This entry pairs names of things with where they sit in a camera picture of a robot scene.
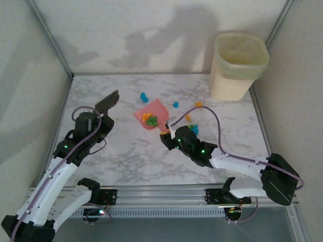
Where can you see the blue paper scrap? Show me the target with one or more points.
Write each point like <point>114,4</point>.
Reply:
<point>144,97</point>
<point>175,104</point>
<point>194,130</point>

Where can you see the green paper scrap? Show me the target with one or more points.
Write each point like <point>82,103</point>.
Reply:
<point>191,126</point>
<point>152,121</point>

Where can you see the orange paper scrap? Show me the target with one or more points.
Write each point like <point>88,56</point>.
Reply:
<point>145,116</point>
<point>187,117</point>
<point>198,104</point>

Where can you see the black hand brush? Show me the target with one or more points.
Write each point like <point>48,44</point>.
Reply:
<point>107,102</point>

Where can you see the pink plastic dustpan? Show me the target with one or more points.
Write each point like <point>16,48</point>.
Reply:
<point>156,106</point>

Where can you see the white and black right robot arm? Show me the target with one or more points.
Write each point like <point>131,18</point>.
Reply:
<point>234,162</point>

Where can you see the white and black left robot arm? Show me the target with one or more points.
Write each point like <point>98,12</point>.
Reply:
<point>50,181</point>

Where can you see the beige plastic waste bin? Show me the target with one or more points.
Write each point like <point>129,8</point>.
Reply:
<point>227,85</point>

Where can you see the black controller board with LED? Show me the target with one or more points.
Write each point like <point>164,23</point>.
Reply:
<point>99,213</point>
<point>233,213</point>

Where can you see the pale green bin liner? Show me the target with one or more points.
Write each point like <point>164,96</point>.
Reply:
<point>260,63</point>

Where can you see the aluminium frame side rail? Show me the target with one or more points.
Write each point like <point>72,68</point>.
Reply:
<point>62,111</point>
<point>263,121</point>

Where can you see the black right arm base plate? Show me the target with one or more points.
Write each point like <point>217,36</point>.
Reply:
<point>213,195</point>

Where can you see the aluminium mounting rail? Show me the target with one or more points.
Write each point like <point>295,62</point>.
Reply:
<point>161,196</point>

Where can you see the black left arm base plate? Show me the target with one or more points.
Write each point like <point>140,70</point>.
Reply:
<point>111,195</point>

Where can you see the aluminium frame corner post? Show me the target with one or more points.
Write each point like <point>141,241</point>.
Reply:
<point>279,25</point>
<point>47,35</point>

